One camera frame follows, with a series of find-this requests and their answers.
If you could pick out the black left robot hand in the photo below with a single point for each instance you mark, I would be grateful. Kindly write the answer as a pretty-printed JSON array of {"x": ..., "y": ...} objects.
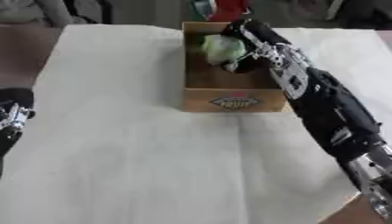
[{"x": 16, "y": 96}]

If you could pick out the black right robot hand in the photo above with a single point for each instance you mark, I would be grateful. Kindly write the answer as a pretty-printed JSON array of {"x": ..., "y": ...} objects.
[{"x": 259, "y": 30}]

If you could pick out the pale green toy cabbage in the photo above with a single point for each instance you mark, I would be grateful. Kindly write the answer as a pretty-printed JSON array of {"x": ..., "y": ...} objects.
[{"x": 222, "y": 49}]

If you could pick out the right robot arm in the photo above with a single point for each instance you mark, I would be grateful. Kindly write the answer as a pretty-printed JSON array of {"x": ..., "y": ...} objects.
[{"x": 331, "y": 116}]

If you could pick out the tan cardboard box brown inside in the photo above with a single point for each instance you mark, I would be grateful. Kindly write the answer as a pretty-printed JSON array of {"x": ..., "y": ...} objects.
[{"x": 224, "y": 83}]

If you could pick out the red and green bag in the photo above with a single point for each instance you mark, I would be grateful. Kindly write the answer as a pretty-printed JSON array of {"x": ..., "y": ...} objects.
[{"x": 228, "y": 8}]

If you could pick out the grey padded chair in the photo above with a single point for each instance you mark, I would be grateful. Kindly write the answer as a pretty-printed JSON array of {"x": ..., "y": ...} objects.
[{"x": 30, "y": 10}]

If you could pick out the dark chair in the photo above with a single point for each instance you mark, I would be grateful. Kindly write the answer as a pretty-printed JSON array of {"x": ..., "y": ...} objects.
[{"x": 367, "y": 13}]

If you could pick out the black chair frame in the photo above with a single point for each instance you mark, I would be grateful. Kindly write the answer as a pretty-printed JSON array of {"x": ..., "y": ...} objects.
[{"x": 104, "y": 10}]

